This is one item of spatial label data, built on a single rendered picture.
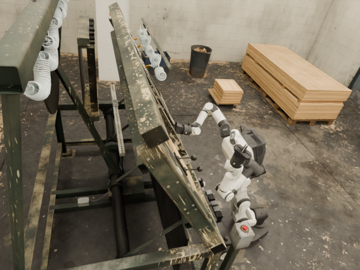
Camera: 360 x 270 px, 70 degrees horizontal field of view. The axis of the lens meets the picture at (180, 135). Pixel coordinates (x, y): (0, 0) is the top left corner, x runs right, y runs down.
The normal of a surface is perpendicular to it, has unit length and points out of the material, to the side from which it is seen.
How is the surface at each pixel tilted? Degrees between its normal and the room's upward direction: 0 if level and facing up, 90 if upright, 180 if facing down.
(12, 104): 97
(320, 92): 90
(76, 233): 0
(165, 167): 90
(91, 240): 0
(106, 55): 90
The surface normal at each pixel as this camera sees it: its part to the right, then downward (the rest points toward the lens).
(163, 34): 0.22, 0.61
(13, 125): 0.84, 0.49
